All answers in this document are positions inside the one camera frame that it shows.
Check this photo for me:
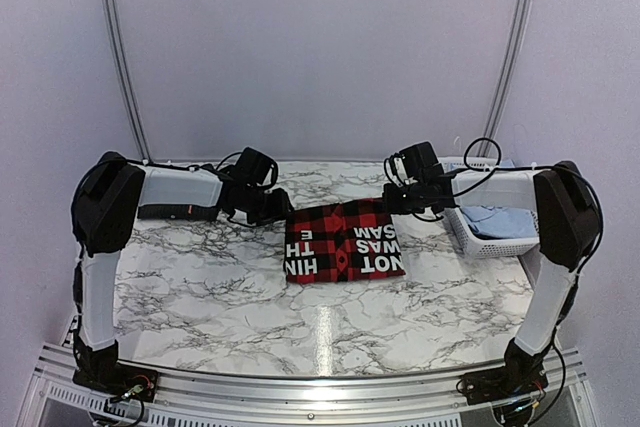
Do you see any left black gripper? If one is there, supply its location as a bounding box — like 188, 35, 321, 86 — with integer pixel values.
241, 185, 295, 226

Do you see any red black plaid shirt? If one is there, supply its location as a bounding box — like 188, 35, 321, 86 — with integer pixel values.
283, 198, 406, 284

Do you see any black pinstripe shirt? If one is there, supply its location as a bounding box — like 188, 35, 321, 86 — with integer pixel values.
137, 204, 219, 222

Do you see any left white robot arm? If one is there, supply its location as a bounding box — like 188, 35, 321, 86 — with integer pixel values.
70, 147, 293, 392

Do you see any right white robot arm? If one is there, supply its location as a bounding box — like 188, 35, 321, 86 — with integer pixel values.
383, 141, 604, 395

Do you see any white plastic laundry basket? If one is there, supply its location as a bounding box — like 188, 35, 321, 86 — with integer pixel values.
439, 155, 541, 260

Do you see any light blue shirt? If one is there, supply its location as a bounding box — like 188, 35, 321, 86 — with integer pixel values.
460, 206, 538, 239

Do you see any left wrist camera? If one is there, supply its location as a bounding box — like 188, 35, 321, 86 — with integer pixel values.
233, 147, 279, 190

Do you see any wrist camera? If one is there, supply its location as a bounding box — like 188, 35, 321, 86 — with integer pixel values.
233, 147, 279, 190
383, 153, 407, 187

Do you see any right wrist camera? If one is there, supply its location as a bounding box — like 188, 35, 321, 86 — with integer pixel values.
383, 153, 407, 187

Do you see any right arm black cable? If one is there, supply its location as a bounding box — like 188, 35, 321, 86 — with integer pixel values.
463, 136, 604, 273

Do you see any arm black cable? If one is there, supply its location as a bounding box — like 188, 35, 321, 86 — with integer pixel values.
463, 136, 604, 273
124, 159, 226, 176

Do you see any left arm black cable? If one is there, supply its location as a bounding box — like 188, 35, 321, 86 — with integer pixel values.
124, 159, 226, 176

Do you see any right wall aluminium profile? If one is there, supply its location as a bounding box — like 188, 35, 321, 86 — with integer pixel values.
483, 0, 533, 140

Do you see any wall aluminium profile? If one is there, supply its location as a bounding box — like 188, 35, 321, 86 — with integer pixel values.
102, 0, 152, 160
483, 0, 533, 140

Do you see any aluminium table front rail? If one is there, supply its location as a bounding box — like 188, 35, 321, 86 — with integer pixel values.
19, 341, 601, 427

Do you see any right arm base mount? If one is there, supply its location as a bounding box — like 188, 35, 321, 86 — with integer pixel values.
456, 366, 549, 405

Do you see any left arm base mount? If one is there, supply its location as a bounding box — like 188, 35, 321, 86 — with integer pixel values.
72, 362, 159, 402

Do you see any left wall aluminium profile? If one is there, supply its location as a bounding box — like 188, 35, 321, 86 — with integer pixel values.
102, 0, 152, 160

